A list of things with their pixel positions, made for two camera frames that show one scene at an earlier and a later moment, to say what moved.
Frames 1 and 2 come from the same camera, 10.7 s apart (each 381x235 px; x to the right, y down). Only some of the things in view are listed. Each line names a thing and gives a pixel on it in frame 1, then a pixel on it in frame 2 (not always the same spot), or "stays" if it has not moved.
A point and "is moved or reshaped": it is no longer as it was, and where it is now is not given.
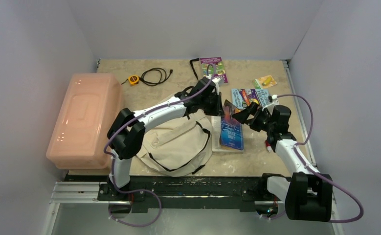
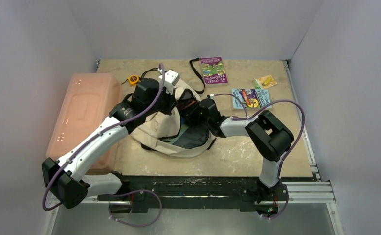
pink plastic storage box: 79,137 stays
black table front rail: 189,194 stays
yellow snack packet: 264,82 stays
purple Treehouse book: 213,67 stays
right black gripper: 253,116 -> 193,114
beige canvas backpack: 181,148 is moved or reshaped
